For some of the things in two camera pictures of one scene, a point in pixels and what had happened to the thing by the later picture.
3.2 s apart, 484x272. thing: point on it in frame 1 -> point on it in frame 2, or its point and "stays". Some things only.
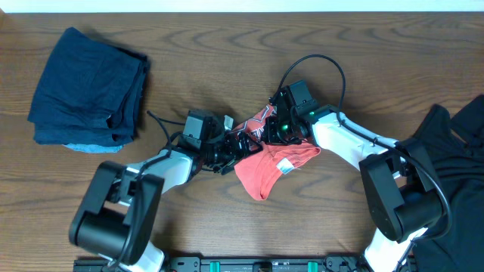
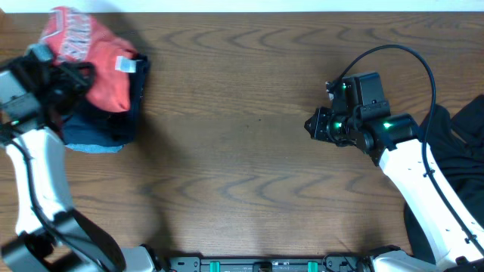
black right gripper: (270, 133) -> (319, 125)
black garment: (458, 164) stays
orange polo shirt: (262, 170) -> (73, 36)
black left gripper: (234, 149) -> (70, 75)
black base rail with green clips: (221, 264) stays
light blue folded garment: (94, 148) stays
